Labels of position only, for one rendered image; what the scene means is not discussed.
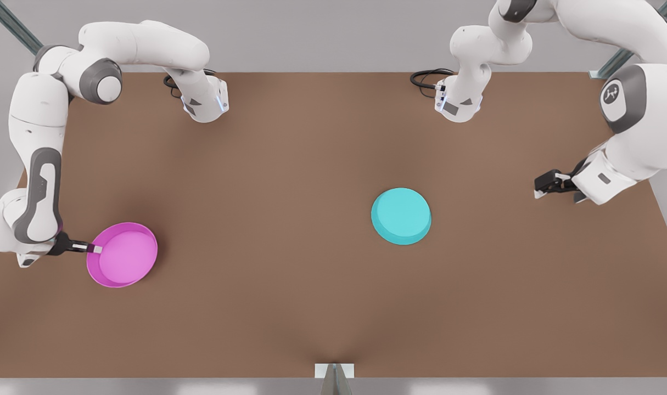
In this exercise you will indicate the silver frame post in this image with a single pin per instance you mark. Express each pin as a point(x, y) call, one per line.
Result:
point(334, 379)
point(16, 26)
point(629, 49)

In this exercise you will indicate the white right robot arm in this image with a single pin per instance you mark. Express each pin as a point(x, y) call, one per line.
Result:
point(37, 126)

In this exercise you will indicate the pink plate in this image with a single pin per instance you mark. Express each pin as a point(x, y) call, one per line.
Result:
point(123, 255)

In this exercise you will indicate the blue plate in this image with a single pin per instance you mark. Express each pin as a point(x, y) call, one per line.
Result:
point(401, 215)

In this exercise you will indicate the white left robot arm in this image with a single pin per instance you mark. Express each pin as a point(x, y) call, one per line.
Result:
point(640, 115)

